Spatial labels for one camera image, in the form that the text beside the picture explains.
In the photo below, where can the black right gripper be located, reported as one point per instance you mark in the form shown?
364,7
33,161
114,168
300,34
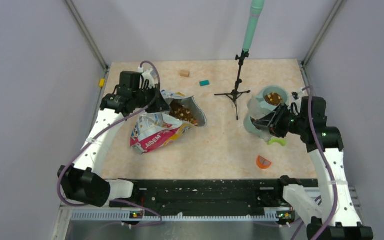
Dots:
273,121

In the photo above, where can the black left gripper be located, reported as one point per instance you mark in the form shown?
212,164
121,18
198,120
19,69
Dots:
160,105

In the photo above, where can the clear plastic scoop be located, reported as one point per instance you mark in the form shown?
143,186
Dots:
257,109

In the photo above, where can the pink pet food bag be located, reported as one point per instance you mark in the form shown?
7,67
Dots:
156,130

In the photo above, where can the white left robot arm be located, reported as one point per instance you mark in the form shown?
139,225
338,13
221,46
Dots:
79,182

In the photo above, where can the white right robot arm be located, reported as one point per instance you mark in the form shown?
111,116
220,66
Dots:
336,217

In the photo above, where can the teal double pet bowl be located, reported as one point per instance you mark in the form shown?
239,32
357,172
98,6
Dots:
274,95

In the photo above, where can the green curved toy piece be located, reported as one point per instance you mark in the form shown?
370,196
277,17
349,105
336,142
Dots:
275,140

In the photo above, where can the light wooden block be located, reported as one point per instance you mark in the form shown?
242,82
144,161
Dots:
184,73

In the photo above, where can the orange semicircle toy block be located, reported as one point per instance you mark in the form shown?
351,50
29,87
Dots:
263,163

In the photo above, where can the teal rectangular block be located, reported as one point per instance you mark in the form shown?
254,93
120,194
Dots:
204,83

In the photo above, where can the black tripod stand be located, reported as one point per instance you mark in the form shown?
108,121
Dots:
235,94

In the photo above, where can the yellow clip on frame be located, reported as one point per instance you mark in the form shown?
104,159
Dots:
102,83

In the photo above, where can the aluminium frame rail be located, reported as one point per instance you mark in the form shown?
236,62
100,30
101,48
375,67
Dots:
117,211

